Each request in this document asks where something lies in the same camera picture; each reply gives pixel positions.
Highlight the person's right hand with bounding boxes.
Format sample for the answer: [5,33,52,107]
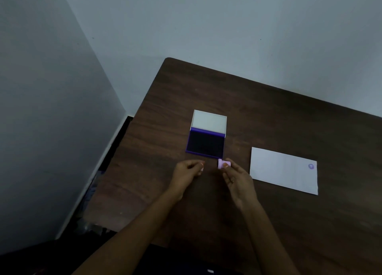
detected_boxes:
[220,157,259,210]

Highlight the person's left hand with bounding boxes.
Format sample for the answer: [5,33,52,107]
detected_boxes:
[168,159,205,198]

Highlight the person's left forearm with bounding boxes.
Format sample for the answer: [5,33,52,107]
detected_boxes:
[72,188,183,275]

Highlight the person's right forearm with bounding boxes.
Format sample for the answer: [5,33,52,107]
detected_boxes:
[239,200,300,275]

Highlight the brown wooden table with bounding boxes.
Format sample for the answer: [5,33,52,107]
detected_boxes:
[81,57,382,275]

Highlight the open purple ink pad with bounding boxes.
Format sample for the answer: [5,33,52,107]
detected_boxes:
[185,110,227,159]

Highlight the white envelope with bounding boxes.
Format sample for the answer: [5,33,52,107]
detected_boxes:
[249,147,319,195]

